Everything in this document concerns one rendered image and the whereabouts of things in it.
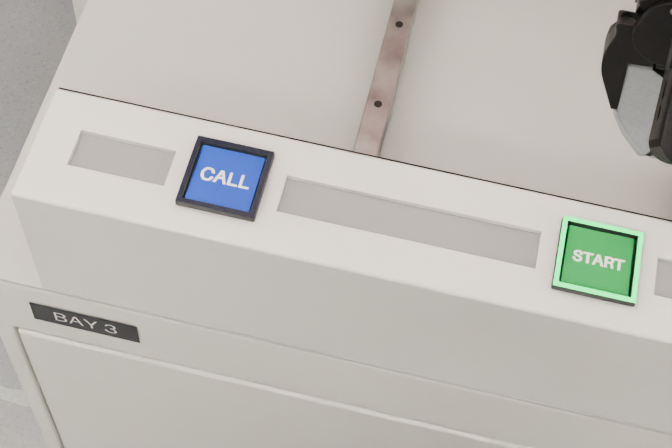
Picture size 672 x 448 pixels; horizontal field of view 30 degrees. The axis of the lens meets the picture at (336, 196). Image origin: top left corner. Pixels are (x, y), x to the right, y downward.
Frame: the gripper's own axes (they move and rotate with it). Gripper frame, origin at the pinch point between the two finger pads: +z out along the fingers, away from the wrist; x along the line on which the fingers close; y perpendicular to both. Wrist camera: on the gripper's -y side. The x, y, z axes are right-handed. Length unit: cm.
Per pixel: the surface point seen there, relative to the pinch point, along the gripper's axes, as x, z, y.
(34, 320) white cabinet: 42, 35, -4
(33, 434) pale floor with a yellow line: 60, 111, 11
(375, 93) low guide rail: 18.4, 25.7, 18.8
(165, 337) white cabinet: 30.2, 32.6, -4.0
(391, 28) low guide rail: 18.5, 25.7, 26.0
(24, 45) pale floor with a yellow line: 85, 111, 76
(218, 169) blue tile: 26.6, 14.2, 1.3
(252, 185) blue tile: 24.0, 14.3, 0.6
